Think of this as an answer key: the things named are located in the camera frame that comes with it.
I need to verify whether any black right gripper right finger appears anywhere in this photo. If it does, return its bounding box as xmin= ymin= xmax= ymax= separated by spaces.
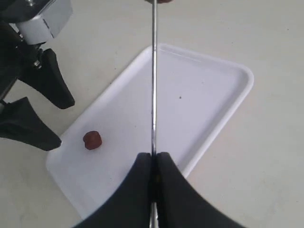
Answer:
xmin=155 ymin=152 xmax=238 ymax=228

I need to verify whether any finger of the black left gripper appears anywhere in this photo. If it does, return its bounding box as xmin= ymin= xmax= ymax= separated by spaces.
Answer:
xmin=0 ymin=97 xmax=61 ymax=151

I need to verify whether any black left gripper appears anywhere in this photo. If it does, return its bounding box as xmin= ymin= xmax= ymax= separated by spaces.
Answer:
xmin=0 ymin=0 xmax=75 ymax=109

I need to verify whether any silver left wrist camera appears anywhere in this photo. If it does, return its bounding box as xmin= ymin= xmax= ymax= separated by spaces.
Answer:
xmin=0 ymin=0 xmax=73 ymax=45

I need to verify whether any red ball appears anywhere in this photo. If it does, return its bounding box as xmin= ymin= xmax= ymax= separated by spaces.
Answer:
xmin=83 ymin=131 xmax=102 ymax=150

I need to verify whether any thin metal skewer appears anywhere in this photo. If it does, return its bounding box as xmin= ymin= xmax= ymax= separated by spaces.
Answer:
xmin=150 ymin=0 xmax=159 ymax=228

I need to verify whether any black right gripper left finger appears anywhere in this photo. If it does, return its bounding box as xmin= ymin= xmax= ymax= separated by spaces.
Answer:
xmin=76 ymin=153 xmax=152 ymax=228

